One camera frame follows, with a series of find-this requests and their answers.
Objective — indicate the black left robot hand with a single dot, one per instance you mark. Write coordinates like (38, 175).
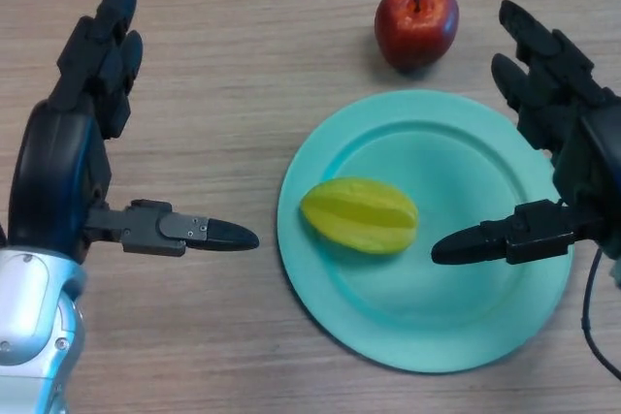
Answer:
(53, 171)

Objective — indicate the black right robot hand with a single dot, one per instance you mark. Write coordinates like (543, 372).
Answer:
(587, 152)

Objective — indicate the yellow starfruit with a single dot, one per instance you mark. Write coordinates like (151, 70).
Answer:
(359, 215)

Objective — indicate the green round plate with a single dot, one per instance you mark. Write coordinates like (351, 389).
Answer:
(436, 312)

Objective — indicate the red apple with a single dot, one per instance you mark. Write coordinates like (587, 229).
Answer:
(417, 33)

